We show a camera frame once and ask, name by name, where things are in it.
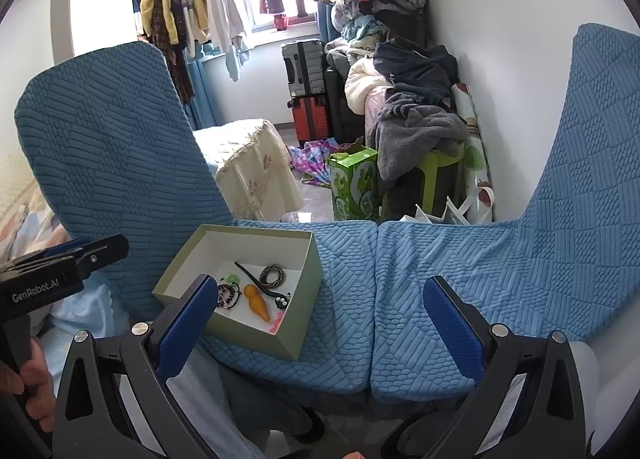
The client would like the white padded jacket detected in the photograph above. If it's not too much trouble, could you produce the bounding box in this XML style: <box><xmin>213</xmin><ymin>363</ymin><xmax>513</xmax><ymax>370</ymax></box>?
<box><xmin>345</xmin><ymin>56</ymin><xmax>397</xmax><ymax>116</ymax></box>

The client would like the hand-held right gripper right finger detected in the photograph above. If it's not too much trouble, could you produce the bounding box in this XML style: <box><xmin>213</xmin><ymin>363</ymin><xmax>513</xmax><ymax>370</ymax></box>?
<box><xmin>422</xmin><ymin>275</ymin><xmax>586</xmax><ymax>459</ymax></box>

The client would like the white cabinet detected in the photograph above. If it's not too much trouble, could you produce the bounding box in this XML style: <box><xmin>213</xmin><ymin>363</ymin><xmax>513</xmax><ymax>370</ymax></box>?
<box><xmin>50</xmin><ymin>0</ymin><xmax>146</xmax><ymax>60</ymax></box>

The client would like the floral printed roll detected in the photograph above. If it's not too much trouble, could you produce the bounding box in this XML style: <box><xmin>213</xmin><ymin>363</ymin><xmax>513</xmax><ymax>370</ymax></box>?
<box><xmin>450</xmin><ymin>83</ymin><xmax>497</xmax><ymax>224</ymax></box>

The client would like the black spiral hair tie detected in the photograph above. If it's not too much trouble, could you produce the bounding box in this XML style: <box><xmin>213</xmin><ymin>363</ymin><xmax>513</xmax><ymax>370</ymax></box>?
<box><xmin>216</xmin><ymin>283</ymin><xmax>245</xmax><ymax>311</ymax></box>

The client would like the green plastic stool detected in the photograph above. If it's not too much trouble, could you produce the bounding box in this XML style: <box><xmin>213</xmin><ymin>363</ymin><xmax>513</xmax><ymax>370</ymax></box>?
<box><xmin>382</xmin><ymin>149</ymin><xmax>467</xmax><ymax>220</ymax></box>

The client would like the red suitcase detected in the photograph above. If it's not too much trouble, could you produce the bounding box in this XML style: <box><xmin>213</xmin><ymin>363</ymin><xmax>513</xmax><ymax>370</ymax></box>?
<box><xmin>287</xmin><ymin>95</ymin><xmax>335</xmax><ymax>148</ymax></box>

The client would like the green printed carton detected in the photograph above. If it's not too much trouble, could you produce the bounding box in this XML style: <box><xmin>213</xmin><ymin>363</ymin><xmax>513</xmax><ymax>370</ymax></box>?
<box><xmin>326</xmin><ymin>146</ymin><xmax>381</xmax><ymax>222</ymax></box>

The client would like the blue quilted sofa cover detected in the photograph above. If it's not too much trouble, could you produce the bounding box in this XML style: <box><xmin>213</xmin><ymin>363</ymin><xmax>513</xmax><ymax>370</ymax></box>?
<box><xmin>14</xmin><ymin>23</ymin><xmax>640</xmax><ymax>396</ymax></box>

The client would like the olive green cardboard box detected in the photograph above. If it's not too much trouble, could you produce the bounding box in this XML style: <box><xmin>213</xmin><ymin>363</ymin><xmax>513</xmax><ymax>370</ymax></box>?
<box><xmin>152</xmin><ymin>224</ymin><xmax>322</xmax><ymax>362</ymax></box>

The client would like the light blue cloth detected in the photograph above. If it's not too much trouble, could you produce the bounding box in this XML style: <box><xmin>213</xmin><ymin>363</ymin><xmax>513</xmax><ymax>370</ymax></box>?
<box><xmin>37</xmin><ymin>284</ymin><xmax>271</xmax><ymax>459</ymax></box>

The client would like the black rhinestone hair stick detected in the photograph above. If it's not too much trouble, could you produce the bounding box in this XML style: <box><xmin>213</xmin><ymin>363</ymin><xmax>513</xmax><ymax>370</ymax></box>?
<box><xmin>235</xmin><ymin>261</ymin><xmax>292</xmax><ymax>313</ymax></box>

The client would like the person's left hand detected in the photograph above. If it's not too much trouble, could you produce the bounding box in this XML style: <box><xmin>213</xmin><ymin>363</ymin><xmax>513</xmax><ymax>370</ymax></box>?
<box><xmin>0</xmin><ymin>351</ymin><xmax>57</xmax><ymax>435</ymax></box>

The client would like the dark jacket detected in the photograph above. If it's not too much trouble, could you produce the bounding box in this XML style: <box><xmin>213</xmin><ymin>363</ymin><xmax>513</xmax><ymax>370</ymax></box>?
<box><xmin>372</xmin><ymin>36</ymin><xmax>461</xmax><ymax>110</ymax></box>

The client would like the orange gourd-shaped ornament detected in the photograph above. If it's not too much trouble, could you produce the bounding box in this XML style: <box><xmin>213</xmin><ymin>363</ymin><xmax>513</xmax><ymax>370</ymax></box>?
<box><xmin>243</xmin><ymin>284</ymin><xmax>269</xmax><ymax>321</ymax></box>

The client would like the patterned bedsheet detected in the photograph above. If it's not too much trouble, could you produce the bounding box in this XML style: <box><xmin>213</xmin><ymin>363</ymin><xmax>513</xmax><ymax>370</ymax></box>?
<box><xmin>0</xmin><ymin>149</ymin><xmax>66</xmax><ymax>265</ymax></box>

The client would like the grey fleece blanket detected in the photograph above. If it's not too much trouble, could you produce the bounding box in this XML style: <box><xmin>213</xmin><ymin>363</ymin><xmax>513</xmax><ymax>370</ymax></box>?
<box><xmin>375</xmin><ymin>91</ymin><xmax>469</xmax><ymax>182</ymax></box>

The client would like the cream covered chair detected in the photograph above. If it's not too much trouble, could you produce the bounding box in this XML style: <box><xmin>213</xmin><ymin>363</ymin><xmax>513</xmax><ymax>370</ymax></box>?
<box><xmin>192</xmin><ymin>118</ymin><xmax>305</xmax><ymax>222</ymax></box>

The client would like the grey suitcase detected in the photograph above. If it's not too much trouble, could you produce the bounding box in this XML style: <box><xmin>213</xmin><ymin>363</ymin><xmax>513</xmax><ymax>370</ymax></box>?
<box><xmin>281</xmin><ymin>39</ymin><xmax>329</xmax><ymax>100</ymax></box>

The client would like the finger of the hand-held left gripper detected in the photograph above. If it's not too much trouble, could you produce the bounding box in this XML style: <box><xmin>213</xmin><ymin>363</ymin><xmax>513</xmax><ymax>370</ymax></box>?
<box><xmin>10</xmin><ymin>233</ymin><xmax>131</xmax><ymax>276</ymax></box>
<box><xmin>42</xmin><ymin>236</ymin><xmax>93</xmax><ymax>260</ymax></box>

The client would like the white plastic bag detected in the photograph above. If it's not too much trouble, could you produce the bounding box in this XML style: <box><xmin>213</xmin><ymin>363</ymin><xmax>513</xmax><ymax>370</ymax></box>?
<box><xmin>400</xmin><ymin>196</ymin><xmax>474</xmax><ymax>226</ymax></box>

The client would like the zebra striped hair tie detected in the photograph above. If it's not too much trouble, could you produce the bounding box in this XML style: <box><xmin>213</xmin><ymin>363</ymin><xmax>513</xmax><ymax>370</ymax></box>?
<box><xmin>259</xmin><ymin>264</ymin><xmax>286</xmax><ymax>290</ymax></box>

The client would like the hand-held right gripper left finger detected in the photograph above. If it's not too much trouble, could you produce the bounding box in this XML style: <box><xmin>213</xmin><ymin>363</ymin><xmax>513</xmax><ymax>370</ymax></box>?
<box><xmin>52</xmin><ymin>274</ymin><xmax>220</xmax><ymax>459</ymax></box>

